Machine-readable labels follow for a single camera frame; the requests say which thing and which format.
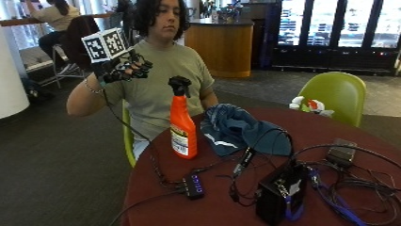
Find the person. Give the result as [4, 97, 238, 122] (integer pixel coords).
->
[65, 0, 221, 159]

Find white marker cube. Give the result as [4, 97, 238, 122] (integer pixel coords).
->
[80, 27, 132, 64]

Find black chair with jacket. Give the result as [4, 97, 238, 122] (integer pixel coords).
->
[51, 14, 101, 89]

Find orange spray bottle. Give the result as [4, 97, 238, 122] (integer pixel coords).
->
[166, 75, 200, 160]

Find green chair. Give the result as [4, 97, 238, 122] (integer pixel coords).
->
[297, 71, 369, 128]
[120, 99, 137, 169]

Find wooden counter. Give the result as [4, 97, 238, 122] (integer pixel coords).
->
[182, 18, 256, 79]

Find white round pillar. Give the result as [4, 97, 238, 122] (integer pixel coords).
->
[0, 24, 32, 120]

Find blue cloth bag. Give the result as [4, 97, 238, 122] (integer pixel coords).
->
[200, 103, 293, 157]

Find black usb hub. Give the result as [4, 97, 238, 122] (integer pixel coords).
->
[181, 173, 206, 201]

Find white and red toy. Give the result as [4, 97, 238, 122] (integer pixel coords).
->
[288, 95, 336, 118]

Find glass door refrigerators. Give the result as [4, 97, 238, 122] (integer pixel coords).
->
[258, 0, 401, 76]

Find black electronics box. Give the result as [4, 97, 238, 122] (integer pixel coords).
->
[254, 163, 309, 226]

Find small grey adapter box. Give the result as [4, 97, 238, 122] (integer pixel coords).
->
[326, 137, 358, 168]

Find silver bracelet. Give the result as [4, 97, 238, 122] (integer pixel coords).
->
[83, 78, 105, 95]

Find black glove cable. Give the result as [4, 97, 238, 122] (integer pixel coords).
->
[101, 89, 186, 189]

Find black cable adapter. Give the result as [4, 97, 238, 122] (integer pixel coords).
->
[232, 146, 258, 175]

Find blue cable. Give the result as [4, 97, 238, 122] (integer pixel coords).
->
[285, 169, 369, 226]

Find tangle of black cables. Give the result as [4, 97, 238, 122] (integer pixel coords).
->
[226, 128, 401, 226]

